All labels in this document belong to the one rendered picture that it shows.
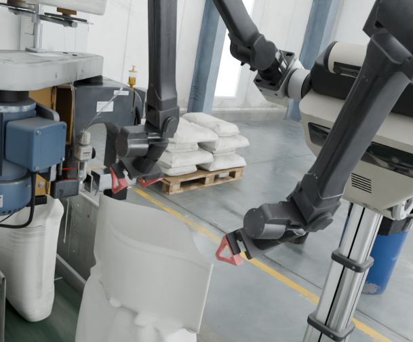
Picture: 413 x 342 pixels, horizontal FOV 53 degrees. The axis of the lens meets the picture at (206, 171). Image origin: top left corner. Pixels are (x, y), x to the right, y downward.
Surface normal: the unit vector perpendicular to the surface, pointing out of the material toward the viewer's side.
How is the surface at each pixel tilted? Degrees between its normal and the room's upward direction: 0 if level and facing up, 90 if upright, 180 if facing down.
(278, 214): 29
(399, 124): 40
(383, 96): 122
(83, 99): 90
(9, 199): 91
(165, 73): 99
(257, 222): 81
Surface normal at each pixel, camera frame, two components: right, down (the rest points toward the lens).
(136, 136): 0.62, 0.48
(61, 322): 0.18, -0.93
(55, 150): 0.93, 0.26
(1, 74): 0.47, 0.36
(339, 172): 0.27, 0.76
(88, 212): -0.68, 0.11
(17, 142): -0.33, 0.24
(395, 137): -0.30, -0.65
